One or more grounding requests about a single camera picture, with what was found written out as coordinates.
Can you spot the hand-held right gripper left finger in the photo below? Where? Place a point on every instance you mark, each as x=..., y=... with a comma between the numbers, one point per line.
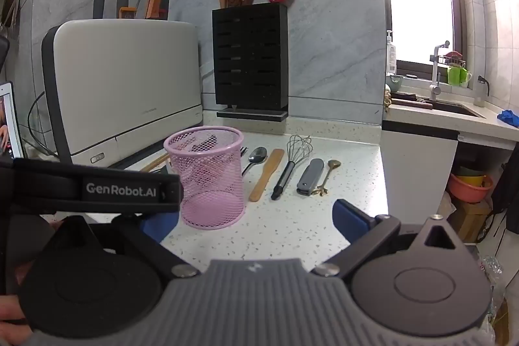
x=156, y=228

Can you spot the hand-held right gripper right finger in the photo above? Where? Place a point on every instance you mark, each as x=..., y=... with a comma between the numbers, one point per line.
x=348, y=222

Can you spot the grey peeler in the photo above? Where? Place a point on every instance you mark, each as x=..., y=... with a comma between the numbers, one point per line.
x=310, y=177

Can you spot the gold spoon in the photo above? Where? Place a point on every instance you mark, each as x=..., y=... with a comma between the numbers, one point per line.
x=334, y=164

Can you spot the pink mesh utensil holder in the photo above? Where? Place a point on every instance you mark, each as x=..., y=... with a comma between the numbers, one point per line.
x=211, y=200

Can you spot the wooden long utensil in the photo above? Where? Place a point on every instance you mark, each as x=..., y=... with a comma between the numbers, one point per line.
x=156, y=162

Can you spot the wooden spatula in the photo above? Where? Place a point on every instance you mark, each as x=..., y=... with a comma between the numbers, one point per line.
x=267, y=175

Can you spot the metal spoon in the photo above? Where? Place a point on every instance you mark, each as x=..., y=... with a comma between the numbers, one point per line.
x=258, y=155

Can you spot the white base cabinet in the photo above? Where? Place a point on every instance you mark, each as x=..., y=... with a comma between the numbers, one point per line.
x=413, y=167

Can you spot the white tablet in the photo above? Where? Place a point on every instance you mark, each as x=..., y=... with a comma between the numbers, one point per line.
x=10, y=115

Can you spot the white plastic bag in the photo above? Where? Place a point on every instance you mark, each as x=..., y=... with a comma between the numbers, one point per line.
x=447, y=208

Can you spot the orange plastic basin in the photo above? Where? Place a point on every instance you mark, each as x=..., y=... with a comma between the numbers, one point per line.
x=466, y=192

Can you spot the cardboard box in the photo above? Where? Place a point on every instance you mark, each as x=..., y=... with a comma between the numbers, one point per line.
x=470, y=220

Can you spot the white countertop sterilizer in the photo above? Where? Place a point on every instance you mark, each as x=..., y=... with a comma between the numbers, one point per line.
x=129, y=78

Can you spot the yellow green basin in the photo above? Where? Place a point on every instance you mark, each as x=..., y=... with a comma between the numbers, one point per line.
x=472, y=180

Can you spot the wooden cutting board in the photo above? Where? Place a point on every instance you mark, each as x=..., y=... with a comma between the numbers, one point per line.
x=409, y=100

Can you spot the pale green bowl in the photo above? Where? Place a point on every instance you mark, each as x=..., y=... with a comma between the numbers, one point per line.
x=394, y=83

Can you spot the clear plastic bag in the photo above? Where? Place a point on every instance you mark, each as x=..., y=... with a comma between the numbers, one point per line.
x=492, y=269

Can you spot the black bag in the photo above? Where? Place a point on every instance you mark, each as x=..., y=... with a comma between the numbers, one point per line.
x=507, y=192

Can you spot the white kitchen faucet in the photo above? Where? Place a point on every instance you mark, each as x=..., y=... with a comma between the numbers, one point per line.
x=434, y=78

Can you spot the white soap bottle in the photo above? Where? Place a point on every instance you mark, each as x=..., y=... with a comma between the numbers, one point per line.
x=391, y=58

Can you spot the green mug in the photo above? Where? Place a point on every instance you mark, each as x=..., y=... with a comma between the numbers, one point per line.
x=456, y=75

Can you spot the black knife block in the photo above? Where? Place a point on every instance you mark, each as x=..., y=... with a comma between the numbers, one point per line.
x=251, y=58

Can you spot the blue cloth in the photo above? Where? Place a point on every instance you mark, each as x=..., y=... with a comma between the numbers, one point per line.
x=510, y=118

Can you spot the small dark faucet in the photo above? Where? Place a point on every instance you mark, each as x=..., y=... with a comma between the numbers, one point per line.
x=482, y=80

